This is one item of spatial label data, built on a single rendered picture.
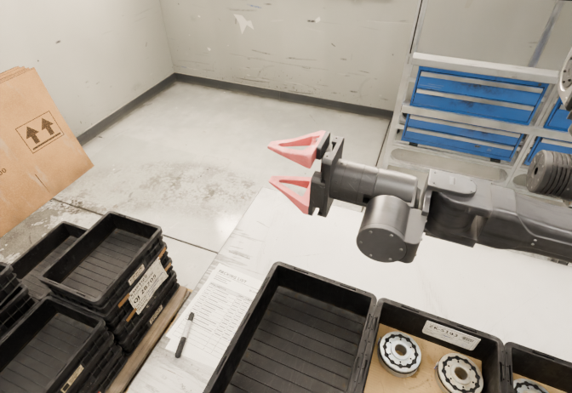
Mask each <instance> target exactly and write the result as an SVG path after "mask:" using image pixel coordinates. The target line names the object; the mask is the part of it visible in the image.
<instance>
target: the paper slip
mask: <svg viewBox="0 0 572 393"><path fill-rule="evenodd" d="M165 251H166V247H164V249H163V251H162V252H161V253H160V254H159V255H158V257H157V259H156V260H155V262H154V263H153V264H152V266H151V267H150V268H149V269H148V271H147V272H146V274H145V275H144V276H143V277H142V278H141V279H140V281H139V282H138V283H137V284H136V286H135V287H134V288H133V290H132V291H131V292H130V293H128V294H127V295H126V296H125V298H124V299H123V300H122V301H121V302H120V303H119V304H118V306H119V308H120V307H121V306H122V305H123V304H124V302H125V301H126V300H127V299H129V302H130V304H131V305H132V306H133V307H134V310H133V311H132V312H131V314H130V315H129V317H128V318H127V320H126V321H127V322H129V320H130V319H131V317H132V316H133V314H134V313H135V312H137V314H138V315H139V314H140V312H141V311H142V310H143V308H144V307H145V306H146V304H147V302H148V301H149V299H150V298H151V296H152V295H153V294H154V293H155V291H156V290H157V288H158V287H159V286H160V285H161V284H162V282H163V281H164V280H165V279H166V278H167V277H168V275H167V273H166V271H167V270H168V268H169V267H170V266H171V263H169V264H168V265H167V267H166V268H165V269H164V268H163V267H162V265H161V262H160V258H161V257H162V256H163V254H164V252H165Z"/></svg>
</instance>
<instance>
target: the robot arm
mask: <svg viewBox="0 0 572 393"><path fill-rule="evenodd" d="M329 141H330V132H326V131H323V130H321V131H317V132H315V133H312V134H307V135H303V136H301V137H298V138H294V139H289V140H277V141H272V142H271V143H270V144H269V145H268V147H267V148H268V149H269V150H271V151H274V152H276V153H277V154H279V155H281V156H283V157H286V158H288V159H289V160H291V161H293V162H296V163H298V164H300V165H301V166H303V167H305V168H311V167H312V164H313V163H314V161H315V160H316V159H317V160H321V158H322V160H321V170H320V172H318V171H315V172H314V174H313V176H312V177H299V176H272V177H271V178H270V179H269V183H270V184H271V185H273V186H274V187H275V188H277V189H278V190H279V191H281V192H282V193H283V194H284V195H285V196H286V197H287V198H288V199H289V200H290V201H291V202H292V203H293V204H294V205H295V206H296V207H297V208H298V209H299V210H300V211H301V212H302V213H303V214H307V215H311V216H313V214H314V211H315V209H316V208H319V210H318V213H317V215H318V216H321V217H324V218H326V217H327V215H328V213H329V210H330V208H331V205H332V203H333V201H334V199H335V200H339V201H342V202H348V203H351V204H355V205H358V206H361V207H365V208H366V209H365V211H364V214H363V219H362V222H361V225H360V227H359V231H358V234H357V238H356V244H357V247H358V249H359V250H360V252H361V253H362V254H364V255H365V256H366V257H368V258H370V259H372V260H375V261H378V262H382V263H392V262H396V261H399V262H402V263H405V264H409V263H412V262H413V261H414V259H415V256H416V255H417V254H416V253H417V250H418V247H419V245H420V241H422V240H423V238H422V235H423V232H424V233H425V236H430V237H434V238H437V239H441V240H445V241H448V242H453V243H457V244H460V245H463V246H467V247H470V248H473V247H474V245H475V244H480V245H484V246H486V247H490V248H496V249H511V250H517V251H522V252H527V253H535V254H539V255H542V256H546V257H549V258H553V259H559V260H562V261H565V262H569V263H572V208H566V207H561V206H558V205H554V204H551V203H547V202H542V201H539V200H536V199H534V198H531V197H528V196H525V195H522V194H520V193H518V192H515V190H513V189H508V188H505V187H500V186H497V185H491V181H490V180H486V179H479V178H475V177H471V176H467V175H463V174H452V173H449V172H444V171H440V170H436V169H432V168H430V170H429V173H428V175H427V178H426V183H425V185H424V188H423V191H422V193H421V196H420V189H419V188H418V187H417V185H418V180H419V179H418V178H416V176H415V175H411V174H405V173H400V172H397V171H392V170H389V169H385V168H380V171H379V169H378V167H374V166H370V165H366V164H362V163H359V162H352V161H347V160H344V159H341V158H342V152H343V145H344V137H340V136H334V138H333V139H332V141H331V144H330V143H329ZM306 145H309V147H307V148H306V149H305V150H303V151H301V150H294V149H288V148H284V147H285V146H306ZM378 172H379V173H378ZM281 183H285V184H291V185H298V186H300V187H304V188H306V192H305V194H304V196H299V195H298V194H296V193H295V192H293V191H292V190H290V189H289V188H288V187H286V186H285V185H283V184H281Z"/></svg>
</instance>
